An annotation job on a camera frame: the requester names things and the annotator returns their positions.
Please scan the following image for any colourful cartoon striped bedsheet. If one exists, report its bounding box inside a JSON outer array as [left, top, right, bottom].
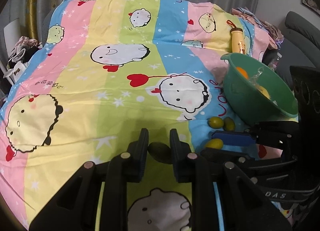
[[0, 0, 301, 231]]

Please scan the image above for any green plastic bowl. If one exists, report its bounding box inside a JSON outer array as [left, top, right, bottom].
[[221, 53, 298, 126]]

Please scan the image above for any yellow pear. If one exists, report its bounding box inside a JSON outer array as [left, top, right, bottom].
[[257, 85, 271, 100]]

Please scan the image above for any yellow bottle with strap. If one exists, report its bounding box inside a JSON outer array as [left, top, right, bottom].
[[226, 20, 246, 54]]

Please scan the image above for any pink patterned folded blanket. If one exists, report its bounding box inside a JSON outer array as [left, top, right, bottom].
[[231, 7, 284, 50]]

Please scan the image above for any orange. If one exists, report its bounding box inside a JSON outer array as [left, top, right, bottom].
[[236, 67, 249, 80]]

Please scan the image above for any grey sofa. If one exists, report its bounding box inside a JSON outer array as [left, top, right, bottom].
[[262, 11, 319, 88]]

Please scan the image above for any framed landscape painting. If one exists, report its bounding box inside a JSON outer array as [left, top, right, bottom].
[[302, 0, 320, 16]]

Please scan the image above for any plastic bottle on sofa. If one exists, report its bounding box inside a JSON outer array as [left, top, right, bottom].
[[268, 52, 282, 72]]

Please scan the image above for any yellow-green small fruit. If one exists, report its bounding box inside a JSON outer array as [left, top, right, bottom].
[[204, 138, 223, 150]]

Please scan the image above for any small green fruit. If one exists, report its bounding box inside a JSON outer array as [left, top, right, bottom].
[[148, 141, 172, 164], [208, 117, 224, 129], [223, 117, 235, 132]]

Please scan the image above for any white chair with clothes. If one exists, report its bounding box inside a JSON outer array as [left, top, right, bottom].
[[1, 18, 43, 86]]

